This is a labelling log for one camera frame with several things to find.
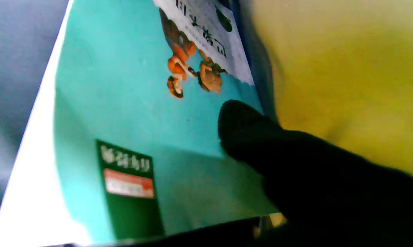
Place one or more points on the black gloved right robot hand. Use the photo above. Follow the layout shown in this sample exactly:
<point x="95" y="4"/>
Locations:
<point x="329" y="192"/>

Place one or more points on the blue and yellow backpack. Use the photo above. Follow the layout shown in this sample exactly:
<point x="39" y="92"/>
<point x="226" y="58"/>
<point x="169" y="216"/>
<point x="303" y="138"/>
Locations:
<point x="347" y="68"/>

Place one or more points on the teal cover paperback book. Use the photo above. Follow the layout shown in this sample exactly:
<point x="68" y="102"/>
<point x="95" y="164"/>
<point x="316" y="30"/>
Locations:
<point x="124" y="103"/>

